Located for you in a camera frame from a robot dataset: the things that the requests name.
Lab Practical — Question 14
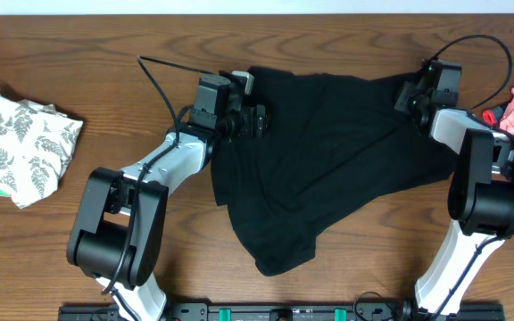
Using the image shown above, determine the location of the black t-shirt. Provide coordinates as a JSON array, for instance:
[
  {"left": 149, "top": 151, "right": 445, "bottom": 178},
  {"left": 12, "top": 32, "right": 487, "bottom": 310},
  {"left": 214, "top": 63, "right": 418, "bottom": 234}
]
[{"left": 211, "top": 67, "right": 456, "bottom": 276}]

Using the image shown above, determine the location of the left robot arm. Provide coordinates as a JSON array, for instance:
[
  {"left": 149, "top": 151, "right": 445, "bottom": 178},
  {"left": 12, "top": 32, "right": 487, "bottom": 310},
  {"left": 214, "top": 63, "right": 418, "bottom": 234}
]
[{"left": 66, "top": 71, "right": 267, "bottom": 320}]

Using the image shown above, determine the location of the white fern-print fabric bag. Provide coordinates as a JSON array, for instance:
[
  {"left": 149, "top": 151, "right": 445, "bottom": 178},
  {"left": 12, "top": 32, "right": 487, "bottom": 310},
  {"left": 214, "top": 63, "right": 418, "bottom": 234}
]
[{"left": 0, "top": 94, "right": 83, "bottom": 209}]

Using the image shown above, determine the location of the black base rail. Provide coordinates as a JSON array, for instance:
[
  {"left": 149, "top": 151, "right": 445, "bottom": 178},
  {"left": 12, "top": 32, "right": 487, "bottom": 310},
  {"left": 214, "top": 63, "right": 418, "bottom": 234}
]
[{"left": 57, "top": 299, "right": 506, "bottom": 321}]

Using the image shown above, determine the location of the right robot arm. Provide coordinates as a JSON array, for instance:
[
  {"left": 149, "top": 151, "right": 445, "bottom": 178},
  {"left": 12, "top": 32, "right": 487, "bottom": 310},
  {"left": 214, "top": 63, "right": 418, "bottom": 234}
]
[{"left": 394, "top": 58, "right": 514, "bottom": 320}]

